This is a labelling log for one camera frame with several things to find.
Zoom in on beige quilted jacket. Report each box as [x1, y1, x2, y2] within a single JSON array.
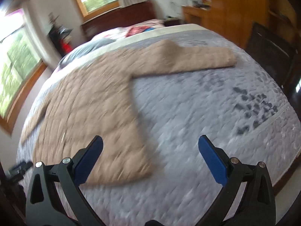
[[20, 40, 237, 185]]

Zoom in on coat rack with clothes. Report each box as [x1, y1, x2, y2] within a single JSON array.
[[48, 12, 72, 57]]

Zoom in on grey patterned quilt bedspread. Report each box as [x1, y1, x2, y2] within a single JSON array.
[[27, 24, 300, 225]]

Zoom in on black chair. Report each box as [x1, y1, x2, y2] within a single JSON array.
[[245, 22, 297, 95]]

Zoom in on pink floral bedding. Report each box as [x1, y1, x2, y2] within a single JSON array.
[[101, 19, 164, 40]]

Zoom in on grey pillow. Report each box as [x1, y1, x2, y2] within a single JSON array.
[[59, 38, 117, 65]]

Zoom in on wooden desk with items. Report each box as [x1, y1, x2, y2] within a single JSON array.
[[182, 0, 211, 27]]

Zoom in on wooden wardrobe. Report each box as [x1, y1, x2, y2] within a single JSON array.
[[205, 0, 300, 48]]

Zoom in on dark wooden headboard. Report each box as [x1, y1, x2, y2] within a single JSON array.
[[81, 0, 157, 41]]

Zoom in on side window wooden frame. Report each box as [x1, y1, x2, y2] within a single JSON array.
[[1, 8, 47, 135]]

